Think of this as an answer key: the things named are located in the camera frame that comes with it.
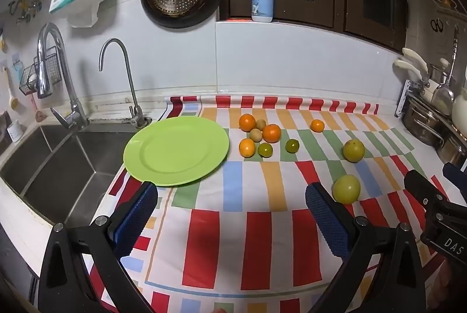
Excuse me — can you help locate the white jar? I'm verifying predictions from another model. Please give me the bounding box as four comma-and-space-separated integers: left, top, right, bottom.
452, 87, 467, 128

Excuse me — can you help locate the white cup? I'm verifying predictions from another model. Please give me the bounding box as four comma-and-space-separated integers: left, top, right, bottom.
7, 120, 23, 143

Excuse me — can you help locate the brown-spotted yellow-green jujube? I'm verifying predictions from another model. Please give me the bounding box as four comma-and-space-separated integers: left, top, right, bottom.
342, 139, 365, 163

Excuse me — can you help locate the steel kitchen rack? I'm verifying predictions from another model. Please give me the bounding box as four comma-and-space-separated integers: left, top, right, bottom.
395, 79, 467, 157

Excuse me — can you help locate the stainless steel pot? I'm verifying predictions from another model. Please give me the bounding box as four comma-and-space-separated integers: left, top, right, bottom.
401, 96, 447, 148
436, 134, 467, 168

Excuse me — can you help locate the striped colourful tablecloth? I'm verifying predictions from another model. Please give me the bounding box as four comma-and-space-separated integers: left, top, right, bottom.
89, 95, 453, 313

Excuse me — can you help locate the large chrome pull-down faucet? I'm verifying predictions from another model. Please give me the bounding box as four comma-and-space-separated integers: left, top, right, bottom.
36, 22, 90, 129

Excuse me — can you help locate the oblong orange mandarin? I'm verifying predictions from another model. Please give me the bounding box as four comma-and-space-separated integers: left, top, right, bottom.
239, 138, 256, 158

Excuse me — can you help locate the white yellow dish brush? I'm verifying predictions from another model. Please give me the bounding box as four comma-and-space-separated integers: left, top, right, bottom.
3, 67, 21, 113

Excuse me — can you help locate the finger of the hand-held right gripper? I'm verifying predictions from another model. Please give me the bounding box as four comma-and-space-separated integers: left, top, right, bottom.
442, 162, 467, 200
404, 170, 450, 209

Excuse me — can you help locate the black wire basket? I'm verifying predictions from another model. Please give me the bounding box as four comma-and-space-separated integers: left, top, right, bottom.
19, 46, 61, 96

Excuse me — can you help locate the person's right hand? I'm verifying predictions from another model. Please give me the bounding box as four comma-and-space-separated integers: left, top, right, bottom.
431, 256, 458, 304

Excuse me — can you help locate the metal wall tap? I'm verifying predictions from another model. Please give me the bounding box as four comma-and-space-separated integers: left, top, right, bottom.
16, 5, 41, 24

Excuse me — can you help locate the stainless steel sink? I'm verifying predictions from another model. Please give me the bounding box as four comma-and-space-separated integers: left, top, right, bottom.
0, 125, 141, 230

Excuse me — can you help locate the slim chrome gooseneck faucet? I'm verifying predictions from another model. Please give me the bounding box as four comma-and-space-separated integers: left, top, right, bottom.
99, 38, 152, 127

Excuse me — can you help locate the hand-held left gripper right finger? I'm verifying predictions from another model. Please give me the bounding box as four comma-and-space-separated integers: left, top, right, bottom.
305, 182, 426, 313

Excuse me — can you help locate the green plastic plate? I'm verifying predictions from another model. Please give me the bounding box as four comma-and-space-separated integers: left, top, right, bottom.
123, 117, 230, 187

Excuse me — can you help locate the white plastic bag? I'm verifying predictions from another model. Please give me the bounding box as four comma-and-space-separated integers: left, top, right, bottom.
67, 0, 103, 28

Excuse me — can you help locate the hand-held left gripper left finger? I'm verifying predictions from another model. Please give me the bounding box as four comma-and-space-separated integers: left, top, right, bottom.
38, 181, 159, 313

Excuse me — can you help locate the smooth yellow-green jujube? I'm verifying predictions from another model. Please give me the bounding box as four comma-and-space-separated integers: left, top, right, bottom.
332, 175, 361, 205

